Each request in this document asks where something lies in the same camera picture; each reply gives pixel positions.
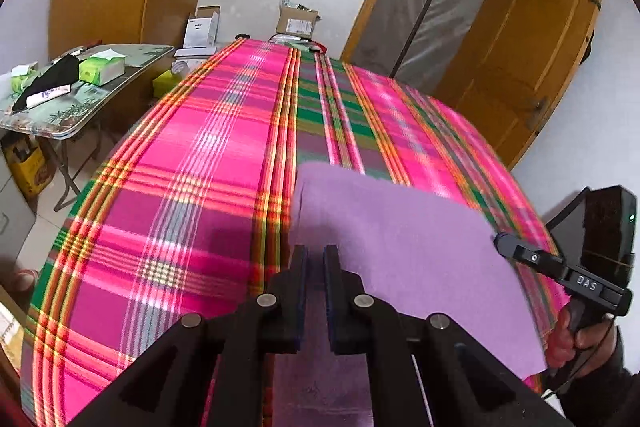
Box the purple sweater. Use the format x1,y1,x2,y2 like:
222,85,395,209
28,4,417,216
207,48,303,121
270,162,548,427

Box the person's right forearm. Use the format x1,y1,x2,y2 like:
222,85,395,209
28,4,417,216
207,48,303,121
542,327,640,427

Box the black cloth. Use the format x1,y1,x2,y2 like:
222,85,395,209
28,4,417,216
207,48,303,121
12,56,81,112

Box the yellow bag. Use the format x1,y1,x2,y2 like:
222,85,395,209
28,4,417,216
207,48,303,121
2,134,53,198

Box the white tube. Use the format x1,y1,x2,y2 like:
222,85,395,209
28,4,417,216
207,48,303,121
25,84,73,108

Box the folding table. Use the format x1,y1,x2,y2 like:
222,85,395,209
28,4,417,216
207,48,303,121
0,43,176,212

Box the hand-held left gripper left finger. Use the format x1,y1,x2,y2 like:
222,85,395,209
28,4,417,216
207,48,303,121
67,244,308,427

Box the wooden door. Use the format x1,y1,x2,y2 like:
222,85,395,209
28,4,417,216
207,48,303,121
435,0,607,170

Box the black monitor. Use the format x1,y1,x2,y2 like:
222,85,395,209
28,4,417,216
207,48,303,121
542,187,593,258

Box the person's right hand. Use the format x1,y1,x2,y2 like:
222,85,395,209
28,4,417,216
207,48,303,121
545,306,621,379

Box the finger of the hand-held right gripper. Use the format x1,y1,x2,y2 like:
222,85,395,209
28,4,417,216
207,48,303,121
494,232,567,281

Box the metal door lock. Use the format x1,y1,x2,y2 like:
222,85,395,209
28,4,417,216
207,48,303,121
527,99,548,128

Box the pink plaid blanket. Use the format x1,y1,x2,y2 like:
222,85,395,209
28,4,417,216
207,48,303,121
20,38,571,427

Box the brown cardboard box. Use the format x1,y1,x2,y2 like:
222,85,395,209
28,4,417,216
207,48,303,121
275,0,320,38

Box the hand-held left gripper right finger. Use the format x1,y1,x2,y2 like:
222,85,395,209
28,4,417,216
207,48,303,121
322,244,568,427

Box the white cardboard box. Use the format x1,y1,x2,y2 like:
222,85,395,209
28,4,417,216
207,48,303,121
182,5,221,48

